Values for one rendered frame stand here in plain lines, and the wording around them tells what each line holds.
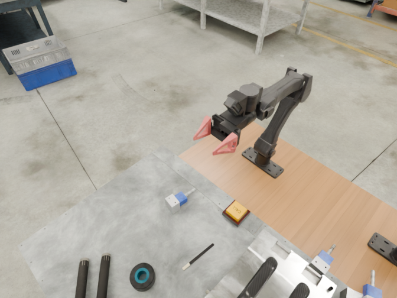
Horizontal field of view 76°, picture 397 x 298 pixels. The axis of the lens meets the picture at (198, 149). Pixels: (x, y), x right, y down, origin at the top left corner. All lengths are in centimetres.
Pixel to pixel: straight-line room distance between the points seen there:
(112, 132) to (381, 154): 249
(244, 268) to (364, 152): 205
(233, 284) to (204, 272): 13
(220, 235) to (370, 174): 181
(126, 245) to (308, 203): 73
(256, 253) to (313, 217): 33
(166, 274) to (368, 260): 70
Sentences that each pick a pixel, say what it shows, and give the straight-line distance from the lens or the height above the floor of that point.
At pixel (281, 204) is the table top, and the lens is 112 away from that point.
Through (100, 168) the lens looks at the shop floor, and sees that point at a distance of 234.
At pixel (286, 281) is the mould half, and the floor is 89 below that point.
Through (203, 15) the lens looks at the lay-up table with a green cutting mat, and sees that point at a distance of 441.
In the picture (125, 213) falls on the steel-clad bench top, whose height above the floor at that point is 80.
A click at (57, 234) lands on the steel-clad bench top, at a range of 114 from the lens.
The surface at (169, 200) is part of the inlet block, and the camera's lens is 102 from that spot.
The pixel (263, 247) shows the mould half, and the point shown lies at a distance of 92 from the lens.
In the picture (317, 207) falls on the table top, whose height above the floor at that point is 80.
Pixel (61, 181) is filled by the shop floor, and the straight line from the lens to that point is 239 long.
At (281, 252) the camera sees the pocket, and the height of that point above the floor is 86.
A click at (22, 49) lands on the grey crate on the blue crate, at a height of 30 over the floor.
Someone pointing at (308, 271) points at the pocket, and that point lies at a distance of 96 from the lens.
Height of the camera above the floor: 172
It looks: 48 degrees down
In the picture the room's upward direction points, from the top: straight up
